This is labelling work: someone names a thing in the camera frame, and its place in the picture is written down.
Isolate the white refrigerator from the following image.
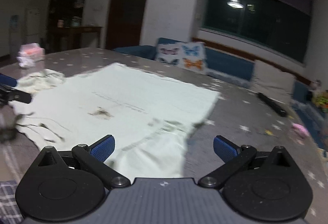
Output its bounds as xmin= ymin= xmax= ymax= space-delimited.
xmin=25 ymin=8 xmax=40 ymax=44

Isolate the pink wrapped packet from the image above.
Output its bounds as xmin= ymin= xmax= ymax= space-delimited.
xmin=292 ymin=123 xmax=310 ymax=138

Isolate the water dispenser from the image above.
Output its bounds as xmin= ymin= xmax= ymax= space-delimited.
xmin=9 ymin=15 xmax=21 ymax=58

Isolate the dark window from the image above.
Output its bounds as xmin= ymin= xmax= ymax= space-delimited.
xmin=202 ymin=0 xmax=312 ymax=63

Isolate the beige cushion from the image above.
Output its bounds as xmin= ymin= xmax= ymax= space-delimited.
xmin=250 ymin=60 xmax=296 ymax=105

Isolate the crumpled white tissue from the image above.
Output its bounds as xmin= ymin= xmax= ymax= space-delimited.
xmin=17 ymin=56 xmax=36 ymax=69

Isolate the blue bench sofa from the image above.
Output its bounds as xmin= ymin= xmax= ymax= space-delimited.
xmin=114 ymin=41 xmax=327 ymax=149

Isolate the pink tissue box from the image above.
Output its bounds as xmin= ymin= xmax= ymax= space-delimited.
xmin=18 ymin=43 xmax=45 ymax=61

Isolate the pale green t-shirt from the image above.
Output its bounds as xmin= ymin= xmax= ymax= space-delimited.
xmin=12 ymin=63 xmax=220 ymax=180

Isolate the black remote control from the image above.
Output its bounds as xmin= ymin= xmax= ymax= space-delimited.
xmin=257 ymin=93 xmax=287 ymax=118

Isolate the butterfly print cushion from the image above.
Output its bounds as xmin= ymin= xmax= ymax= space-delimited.
xmin=155 ymin=42 xmax=207 ymax=75

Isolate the brown bear plush toy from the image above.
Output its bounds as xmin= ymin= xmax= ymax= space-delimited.
xmin=312 ymin=92 xmax=328 ymax=113

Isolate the dark wooden door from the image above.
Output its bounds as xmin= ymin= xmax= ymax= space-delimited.
xmin=105 ymin=0 xmax=146 ymax=49

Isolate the wooden side table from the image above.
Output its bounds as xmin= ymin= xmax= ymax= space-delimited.
xmin=53 ymin=26 xmax=103 ymax=52

